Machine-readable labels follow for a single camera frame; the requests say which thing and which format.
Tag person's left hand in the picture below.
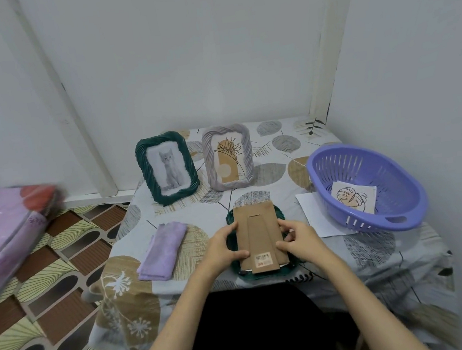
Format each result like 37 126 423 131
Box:
197 220 253 281

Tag person's right hand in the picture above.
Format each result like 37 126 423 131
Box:
272 212 339 279

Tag brown cardboard frame backing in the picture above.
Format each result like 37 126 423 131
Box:
232 201 291 276

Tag white paper black line drawing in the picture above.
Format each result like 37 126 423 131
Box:
295 187 359 241

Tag purple cloth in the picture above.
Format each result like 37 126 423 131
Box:
132 220 193 283

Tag leaf drawing print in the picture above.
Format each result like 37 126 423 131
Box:
328 177 381 219

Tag grey woven picture frame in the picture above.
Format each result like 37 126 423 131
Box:
200 121 257 194

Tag white paper grey drawing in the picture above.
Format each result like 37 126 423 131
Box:
146 141 192 195

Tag person's right forearm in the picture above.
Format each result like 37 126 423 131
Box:
319 249 433 350

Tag person's left forearm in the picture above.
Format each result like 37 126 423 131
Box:
114 267 235 350

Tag leaf patterned tablecloth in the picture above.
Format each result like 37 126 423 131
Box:
65 100 462 350

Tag black trousers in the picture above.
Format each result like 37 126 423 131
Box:
177 276 362 350

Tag purple plastic basket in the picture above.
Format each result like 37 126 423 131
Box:
304 134 432 242

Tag purple mattress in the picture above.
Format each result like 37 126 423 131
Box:
0 180 76 316

